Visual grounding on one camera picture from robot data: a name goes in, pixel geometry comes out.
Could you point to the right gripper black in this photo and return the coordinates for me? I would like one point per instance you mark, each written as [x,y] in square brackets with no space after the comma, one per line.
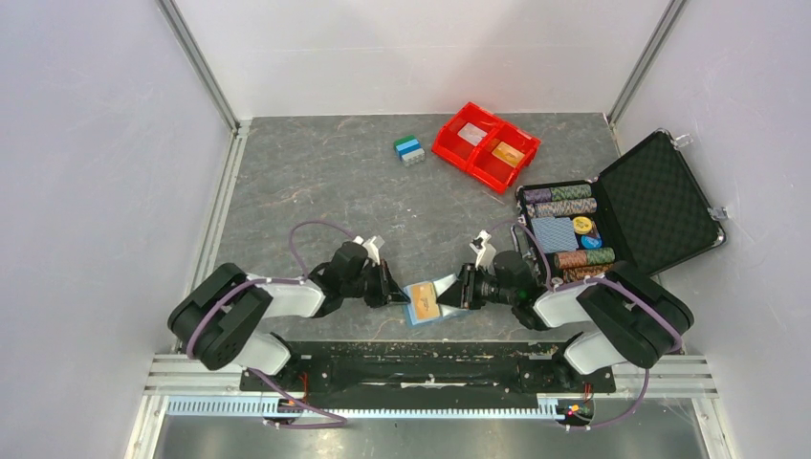
[462,293]

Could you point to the red divided plastic bin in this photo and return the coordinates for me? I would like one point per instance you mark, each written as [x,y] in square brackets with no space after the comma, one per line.
[478,161]

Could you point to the orange green chip row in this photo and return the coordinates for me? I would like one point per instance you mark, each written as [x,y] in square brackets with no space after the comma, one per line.
[584,258]

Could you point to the purple green chip row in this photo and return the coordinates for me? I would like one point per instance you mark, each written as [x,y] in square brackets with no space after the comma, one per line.
[556,194]

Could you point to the orange brown chip row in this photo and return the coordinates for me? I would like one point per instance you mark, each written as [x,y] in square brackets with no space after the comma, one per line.
[580,273]

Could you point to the purple brown chip row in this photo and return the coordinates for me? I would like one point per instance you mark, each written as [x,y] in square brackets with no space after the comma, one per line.
[563,208]

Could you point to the aluminium frame post left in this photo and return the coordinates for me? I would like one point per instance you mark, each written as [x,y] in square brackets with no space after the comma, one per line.
[199,64]

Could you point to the blue playing card deck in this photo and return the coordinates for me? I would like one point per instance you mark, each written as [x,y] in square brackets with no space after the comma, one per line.
[555,234]

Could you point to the white card in bin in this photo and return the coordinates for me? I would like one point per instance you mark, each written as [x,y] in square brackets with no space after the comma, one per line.
[472,134]

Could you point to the blue card holder wallet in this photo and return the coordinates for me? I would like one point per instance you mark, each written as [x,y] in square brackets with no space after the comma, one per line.
[440,285]

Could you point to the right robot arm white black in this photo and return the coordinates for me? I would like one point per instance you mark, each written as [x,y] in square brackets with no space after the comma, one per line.
[636,320]

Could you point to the aluminium frame post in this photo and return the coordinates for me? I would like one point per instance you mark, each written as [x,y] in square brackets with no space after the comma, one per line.
[653,47]
[199,64]

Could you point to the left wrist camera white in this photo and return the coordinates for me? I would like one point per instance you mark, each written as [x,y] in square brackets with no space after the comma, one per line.
[372,246]

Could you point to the stacked green blue white blocks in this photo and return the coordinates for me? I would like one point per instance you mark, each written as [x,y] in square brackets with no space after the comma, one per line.
[409,150]

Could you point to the blue dealer chip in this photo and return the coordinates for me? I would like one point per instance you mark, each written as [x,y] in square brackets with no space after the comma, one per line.
[591,241]

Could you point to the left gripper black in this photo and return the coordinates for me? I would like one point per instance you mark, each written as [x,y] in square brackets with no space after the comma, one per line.
[388,290]

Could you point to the orange credit card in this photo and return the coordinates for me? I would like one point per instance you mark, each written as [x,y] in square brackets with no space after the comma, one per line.
[424,304]

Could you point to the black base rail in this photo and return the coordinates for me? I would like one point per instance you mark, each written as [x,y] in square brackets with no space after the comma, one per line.
[433,375]

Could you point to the yellow dealer chip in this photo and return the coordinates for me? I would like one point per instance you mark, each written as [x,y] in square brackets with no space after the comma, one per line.
[582,225]

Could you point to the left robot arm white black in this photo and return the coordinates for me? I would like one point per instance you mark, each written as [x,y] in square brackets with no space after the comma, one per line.
[217,323]

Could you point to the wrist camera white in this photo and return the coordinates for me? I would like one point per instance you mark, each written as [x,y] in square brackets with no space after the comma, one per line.
[483,249]
[372,246]

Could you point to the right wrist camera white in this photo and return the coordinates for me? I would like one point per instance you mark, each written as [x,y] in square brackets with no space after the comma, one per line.
[483,249]

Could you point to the orange card in bin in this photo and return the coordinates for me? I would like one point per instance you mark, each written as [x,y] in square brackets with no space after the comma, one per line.
[508,154]

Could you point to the black poker chip case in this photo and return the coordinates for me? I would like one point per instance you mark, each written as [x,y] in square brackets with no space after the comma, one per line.
[650,210]

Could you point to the aluminium frame post right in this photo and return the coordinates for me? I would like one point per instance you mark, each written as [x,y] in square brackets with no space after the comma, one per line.
[653,47]

